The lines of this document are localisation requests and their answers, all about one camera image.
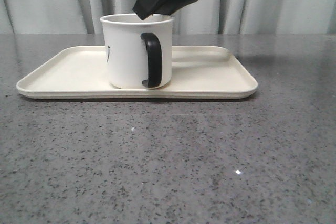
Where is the white smiley mug black handle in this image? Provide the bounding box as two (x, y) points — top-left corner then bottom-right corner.
(100, 14), (174, 89)

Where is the cream rectangular plastic tray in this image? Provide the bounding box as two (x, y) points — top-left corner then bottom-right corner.
(16, 46), (258, 99)

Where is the grey pleated curtain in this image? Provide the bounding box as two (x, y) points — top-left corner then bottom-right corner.
(1, 0), (335, 35)

